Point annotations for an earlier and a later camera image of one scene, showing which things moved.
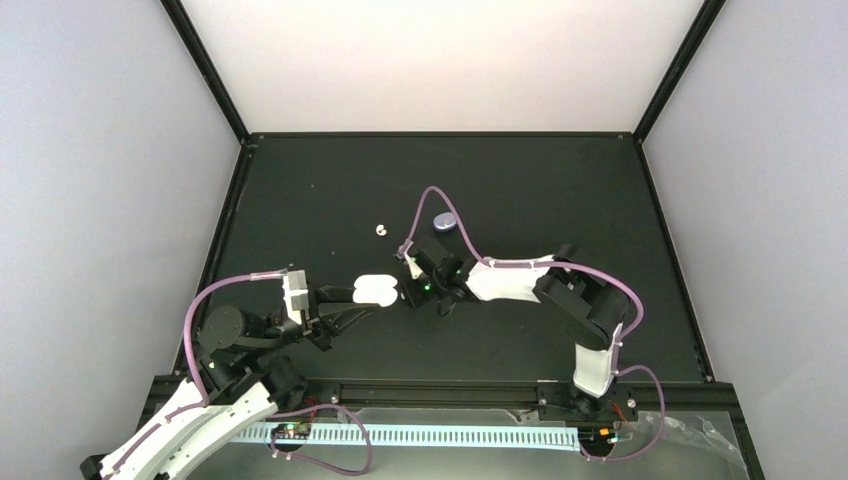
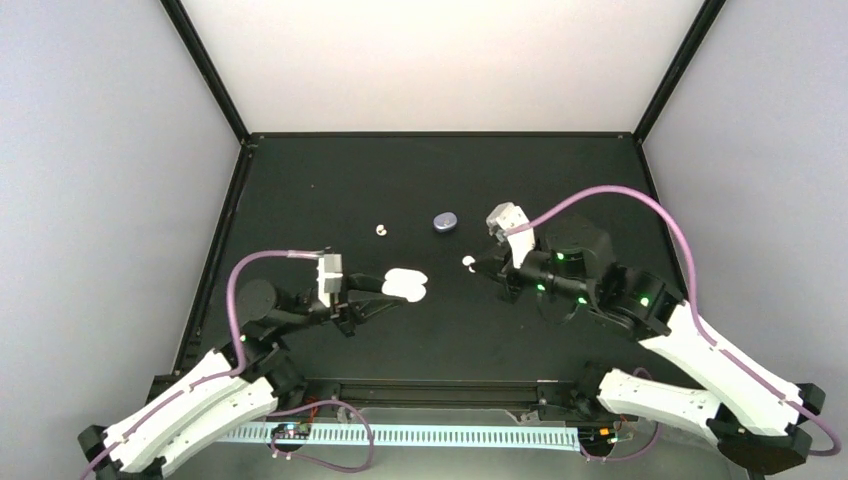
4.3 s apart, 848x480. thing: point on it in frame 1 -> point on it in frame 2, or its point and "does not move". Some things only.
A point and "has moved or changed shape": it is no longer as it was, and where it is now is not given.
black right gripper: (413, 298) -> (495, 266)
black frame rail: (670, 397) does not move
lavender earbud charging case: (444, 221) does not move
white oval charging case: (376, 288) has moved or changed shape
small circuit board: (291, 431) does not move
